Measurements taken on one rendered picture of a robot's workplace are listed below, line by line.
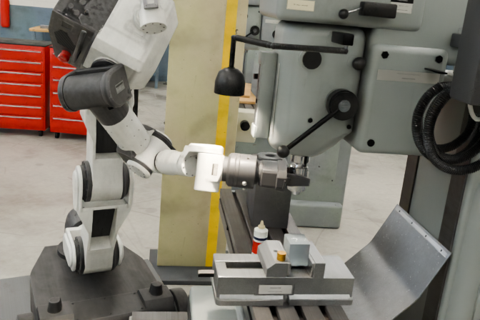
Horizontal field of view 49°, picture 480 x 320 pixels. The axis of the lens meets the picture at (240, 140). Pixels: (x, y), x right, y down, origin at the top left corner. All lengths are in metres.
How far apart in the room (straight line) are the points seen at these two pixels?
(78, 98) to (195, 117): 1.73
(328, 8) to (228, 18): 1.84
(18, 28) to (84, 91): 9.26
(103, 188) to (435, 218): 1.05
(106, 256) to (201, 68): 1.35
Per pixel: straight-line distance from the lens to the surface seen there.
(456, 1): 1.31
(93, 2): 1.47
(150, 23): 1.36
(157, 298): 1.99
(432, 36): 1.29
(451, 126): 1.44
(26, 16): 10.56
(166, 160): 1.48
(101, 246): 2.03
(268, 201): 1.72
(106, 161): 1.82
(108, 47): 1.42
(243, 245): 1.62
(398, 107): 1.27
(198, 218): 3.26
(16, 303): 2.40
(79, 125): 6.00
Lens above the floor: 1.67
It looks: 15 degrees down
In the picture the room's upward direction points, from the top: 5 degrees clockwise
